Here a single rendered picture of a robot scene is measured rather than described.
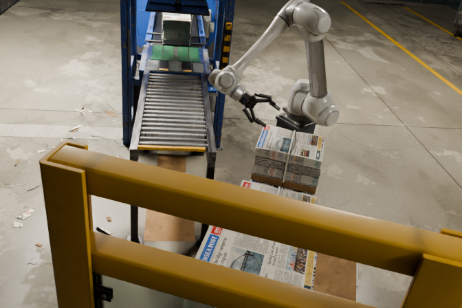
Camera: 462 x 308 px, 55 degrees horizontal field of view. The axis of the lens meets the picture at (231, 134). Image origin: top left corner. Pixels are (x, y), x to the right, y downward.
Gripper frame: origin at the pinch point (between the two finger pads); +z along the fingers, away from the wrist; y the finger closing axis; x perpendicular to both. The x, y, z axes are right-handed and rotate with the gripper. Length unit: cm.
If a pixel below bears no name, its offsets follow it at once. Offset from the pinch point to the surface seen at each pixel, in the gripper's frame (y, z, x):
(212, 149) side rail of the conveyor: 51, -14, -15
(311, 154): 0.1, 29.3, 8.5
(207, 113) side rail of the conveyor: 59, -30, -63
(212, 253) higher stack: -9, -4, 123
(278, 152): 8.2, 13.9, 13.4
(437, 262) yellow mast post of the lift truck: -79, 11, 168
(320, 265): 33, 65, 42
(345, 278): 27, 77, 47
